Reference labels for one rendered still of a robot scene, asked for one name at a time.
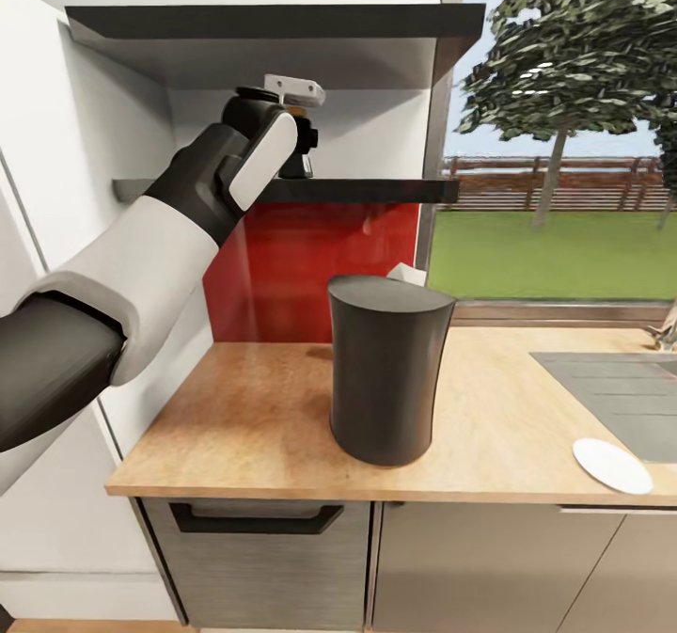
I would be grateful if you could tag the fixed window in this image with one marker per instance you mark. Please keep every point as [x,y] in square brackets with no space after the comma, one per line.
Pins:
[561,126]

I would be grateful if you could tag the saucer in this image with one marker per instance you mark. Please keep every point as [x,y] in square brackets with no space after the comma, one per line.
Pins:
[613,466]

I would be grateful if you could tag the drop in sink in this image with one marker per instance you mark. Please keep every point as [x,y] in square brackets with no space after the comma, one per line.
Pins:
[634,395]

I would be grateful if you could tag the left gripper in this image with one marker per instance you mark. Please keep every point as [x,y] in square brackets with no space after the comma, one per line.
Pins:
[306,136]

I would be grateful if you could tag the bottle of coffee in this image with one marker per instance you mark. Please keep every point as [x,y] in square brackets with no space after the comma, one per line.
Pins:
[298,166]

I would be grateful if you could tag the countertop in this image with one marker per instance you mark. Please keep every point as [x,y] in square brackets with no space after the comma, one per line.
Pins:
[252,421]

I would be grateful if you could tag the paper coffee filter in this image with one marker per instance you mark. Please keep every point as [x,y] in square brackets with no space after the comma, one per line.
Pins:
[407,274]

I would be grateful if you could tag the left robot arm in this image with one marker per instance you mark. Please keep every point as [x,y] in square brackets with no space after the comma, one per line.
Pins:
[99,319]

